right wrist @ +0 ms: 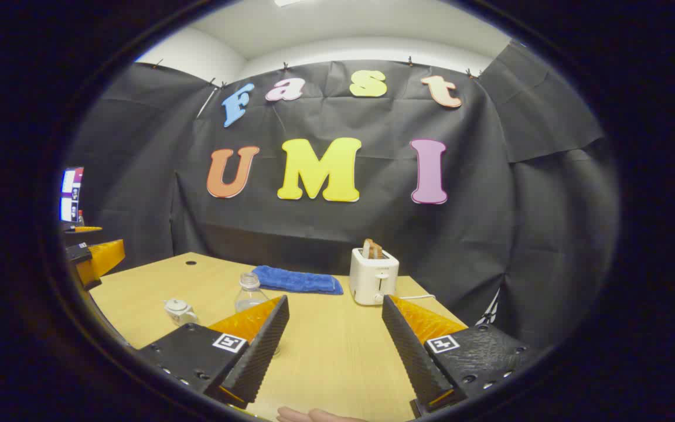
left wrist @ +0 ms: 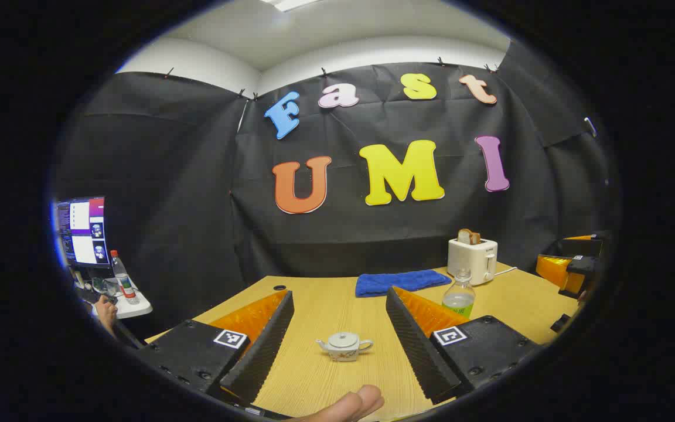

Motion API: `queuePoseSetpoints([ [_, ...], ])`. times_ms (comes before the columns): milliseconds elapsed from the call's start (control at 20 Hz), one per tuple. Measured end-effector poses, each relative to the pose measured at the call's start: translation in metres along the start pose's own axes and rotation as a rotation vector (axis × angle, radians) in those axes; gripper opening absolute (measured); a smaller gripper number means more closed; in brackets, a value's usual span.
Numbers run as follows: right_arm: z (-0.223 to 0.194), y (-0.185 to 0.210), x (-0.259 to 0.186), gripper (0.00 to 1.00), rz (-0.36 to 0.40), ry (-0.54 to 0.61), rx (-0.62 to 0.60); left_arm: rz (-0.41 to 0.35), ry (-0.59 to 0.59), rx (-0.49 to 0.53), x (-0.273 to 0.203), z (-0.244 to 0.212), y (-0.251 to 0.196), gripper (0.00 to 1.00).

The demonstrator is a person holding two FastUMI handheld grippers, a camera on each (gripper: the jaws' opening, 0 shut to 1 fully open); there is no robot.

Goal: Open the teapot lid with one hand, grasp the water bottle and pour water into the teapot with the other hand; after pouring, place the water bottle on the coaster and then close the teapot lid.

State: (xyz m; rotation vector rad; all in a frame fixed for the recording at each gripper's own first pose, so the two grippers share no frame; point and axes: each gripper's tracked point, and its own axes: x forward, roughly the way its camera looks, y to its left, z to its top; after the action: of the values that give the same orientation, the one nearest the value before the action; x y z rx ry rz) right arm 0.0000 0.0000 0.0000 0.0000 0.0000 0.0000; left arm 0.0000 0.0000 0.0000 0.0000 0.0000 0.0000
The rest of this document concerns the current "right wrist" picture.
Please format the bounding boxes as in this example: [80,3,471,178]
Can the white lattice frame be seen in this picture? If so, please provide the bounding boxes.
[476,287,501,326]

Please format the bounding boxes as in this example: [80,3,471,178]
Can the computer monitor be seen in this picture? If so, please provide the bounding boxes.
[60,167,85,222]

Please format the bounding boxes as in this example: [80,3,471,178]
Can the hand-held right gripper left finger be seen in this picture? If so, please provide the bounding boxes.
[137,295,290,410]

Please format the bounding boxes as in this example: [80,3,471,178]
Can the blue towel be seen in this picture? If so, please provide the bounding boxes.
[252,266,344,295]

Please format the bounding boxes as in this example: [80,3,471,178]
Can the white toaster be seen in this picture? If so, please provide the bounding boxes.
[349,247,400,306]

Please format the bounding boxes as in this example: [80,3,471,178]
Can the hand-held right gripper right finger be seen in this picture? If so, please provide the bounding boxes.
[381,295,534,418]

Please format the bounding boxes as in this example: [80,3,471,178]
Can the white teacup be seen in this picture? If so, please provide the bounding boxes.
[163,299,199,327]

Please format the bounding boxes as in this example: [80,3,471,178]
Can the clear water bottle green label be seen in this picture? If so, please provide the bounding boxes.
[234,273,271,313]

